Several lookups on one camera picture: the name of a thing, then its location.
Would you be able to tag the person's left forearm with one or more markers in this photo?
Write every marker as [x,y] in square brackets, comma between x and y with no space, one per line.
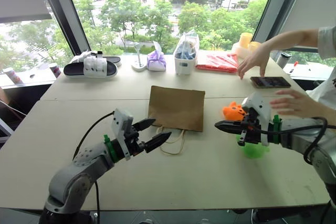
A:
[324,111]

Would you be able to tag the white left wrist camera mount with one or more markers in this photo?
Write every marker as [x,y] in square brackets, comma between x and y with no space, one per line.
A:
[119,121]

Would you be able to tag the green right wrist clamp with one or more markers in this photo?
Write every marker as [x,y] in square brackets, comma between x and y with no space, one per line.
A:
[276,127]

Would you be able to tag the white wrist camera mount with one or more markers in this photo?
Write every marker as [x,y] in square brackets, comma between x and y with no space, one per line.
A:
[119,121]
[260,108]

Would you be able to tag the clear plastic bag of items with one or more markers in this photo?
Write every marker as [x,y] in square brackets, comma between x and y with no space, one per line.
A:
[187,47]

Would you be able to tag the green toy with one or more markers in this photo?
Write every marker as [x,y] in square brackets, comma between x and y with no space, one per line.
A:
[253,151]

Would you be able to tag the dark window frame post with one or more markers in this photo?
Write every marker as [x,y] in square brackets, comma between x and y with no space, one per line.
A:
[278,6]
[63,11]

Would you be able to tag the orange capped pen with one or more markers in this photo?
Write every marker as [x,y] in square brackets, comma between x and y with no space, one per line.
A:
[294,65]

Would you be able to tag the translucent plastic container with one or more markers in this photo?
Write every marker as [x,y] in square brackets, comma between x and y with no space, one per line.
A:
[239,50]

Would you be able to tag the purple white cloth bundle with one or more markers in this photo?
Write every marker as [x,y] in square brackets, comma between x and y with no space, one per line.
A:
[156,61]

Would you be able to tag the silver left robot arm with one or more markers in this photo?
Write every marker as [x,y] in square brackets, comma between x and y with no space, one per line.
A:
[78,174]

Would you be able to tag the green left wrist clamp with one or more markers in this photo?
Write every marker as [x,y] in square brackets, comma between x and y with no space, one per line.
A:
[106,140]

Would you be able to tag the brown paper bag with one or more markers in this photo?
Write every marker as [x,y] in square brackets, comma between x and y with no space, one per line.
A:
[176,108]

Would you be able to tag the yellow plastic cup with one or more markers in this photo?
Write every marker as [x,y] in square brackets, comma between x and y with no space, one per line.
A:
[245,39]
[253,46]

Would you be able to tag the white plastic basket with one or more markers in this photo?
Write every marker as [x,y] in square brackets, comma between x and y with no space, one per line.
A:
[185,65]

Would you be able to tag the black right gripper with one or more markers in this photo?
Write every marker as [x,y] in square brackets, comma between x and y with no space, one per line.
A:
[250,133]

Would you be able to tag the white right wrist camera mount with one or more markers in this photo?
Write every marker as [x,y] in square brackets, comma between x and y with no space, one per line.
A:
[260,108]

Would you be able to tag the green wrist clamp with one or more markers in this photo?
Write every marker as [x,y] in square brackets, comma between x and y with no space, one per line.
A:
[106,140]
[276,127]

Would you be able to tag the white desk stand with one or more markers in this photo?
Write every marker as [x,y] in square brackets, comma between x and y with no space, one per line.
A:
[138,62]

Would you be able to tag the person's right hand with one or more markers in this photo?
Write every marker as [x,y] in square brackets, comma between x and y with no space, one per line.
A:
[253,61]

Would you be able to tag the person's left hand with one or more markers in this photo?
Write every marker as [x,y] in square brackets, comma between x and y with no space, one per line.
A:
[294,104]

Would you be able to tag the person's right forearm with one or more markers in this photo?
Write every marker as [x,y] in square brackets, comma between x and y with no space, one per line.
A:
[291,39]

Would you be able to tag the red plastic packet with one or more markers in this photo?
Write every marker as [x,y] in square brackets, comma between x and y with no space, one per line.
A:
[216,63]

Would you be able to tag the person's white shirt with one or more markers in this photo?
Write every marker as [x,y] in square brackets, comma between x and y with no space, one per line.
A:
[328,43]

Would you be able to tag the crumpled white plastic wrap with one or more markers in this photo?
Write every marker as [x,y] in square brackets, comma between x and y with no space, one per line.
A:
[80,57]

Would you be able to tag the orange toy figure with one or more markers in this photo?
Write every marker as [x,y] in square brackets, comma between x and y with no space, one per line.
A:
[232,111]

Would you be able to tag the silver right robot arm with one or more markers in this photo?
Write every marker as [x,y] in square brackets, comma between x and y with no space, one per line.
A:
[323,153]

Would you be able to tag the black smartphone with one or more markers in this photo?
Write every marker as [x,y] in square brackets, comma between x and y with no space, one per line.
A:
[270,81]

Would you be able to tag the silver tumbler black lid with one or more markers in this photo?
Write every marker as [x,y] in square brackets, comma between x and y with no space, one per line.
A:
[283,61]

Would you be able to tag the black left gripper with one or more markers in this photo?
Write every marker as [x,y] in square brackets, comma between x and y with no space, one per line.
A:
[134,141]

